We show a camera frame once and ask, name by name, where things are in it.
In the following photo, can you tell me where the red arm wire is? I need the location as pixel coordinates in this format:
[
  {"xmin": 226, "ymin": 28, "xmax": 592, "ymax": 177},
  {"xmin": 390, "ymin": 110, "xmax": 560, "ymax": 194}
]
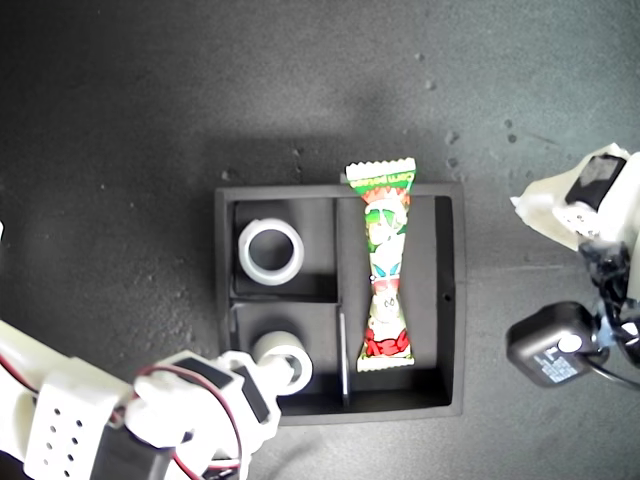
[{"xmin": 0, "ymin": 352, "xmax": 245, "ymax": 479}]

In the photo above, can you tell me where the black compartment tray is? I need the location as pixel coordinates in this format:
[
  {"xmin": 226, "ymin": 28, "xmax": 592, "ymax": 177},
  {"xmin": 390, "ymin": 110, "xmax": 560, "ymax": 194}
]
[{"xmin": 214, "ymin": 181, "xmax": 468, "ymax": 427}]

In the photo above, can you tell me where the white tape roll green core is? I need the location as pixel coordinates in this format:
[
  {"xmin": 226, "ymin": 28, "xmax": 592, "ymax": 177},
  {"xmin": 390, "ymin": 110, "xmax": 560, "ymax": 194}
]
[{"xmin": 251, "ymin": 330, "xmax": 315, "ymax": 397}]

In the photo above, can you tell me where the black camera cable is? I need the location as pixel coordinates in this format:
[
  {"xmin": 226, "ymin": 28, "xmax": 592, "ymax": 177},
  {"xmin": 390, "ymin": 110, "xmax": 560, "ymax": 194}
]
[{"xmin": 578, "ymin": 239, "xmax": 640, "ymax": 387}]

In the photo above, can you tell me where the wide white tape roll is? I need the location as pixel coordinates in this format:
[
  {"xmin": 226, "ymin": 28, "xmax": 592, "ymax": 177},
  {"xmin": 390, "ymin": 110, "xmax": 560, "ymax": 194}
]
[{"xmin": 237, "ymin": 217, "xmax": 306, "ymax": 287}]

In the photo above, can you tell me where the printed snack bar wrapper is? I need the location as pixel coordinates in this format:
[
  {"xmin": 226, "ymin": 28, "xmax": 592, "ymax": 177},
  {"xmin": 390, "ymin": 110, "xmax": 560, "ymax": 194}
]
[{"xmin": 344, "ymin": 156, "xmax": 418, "ymax": 374}]

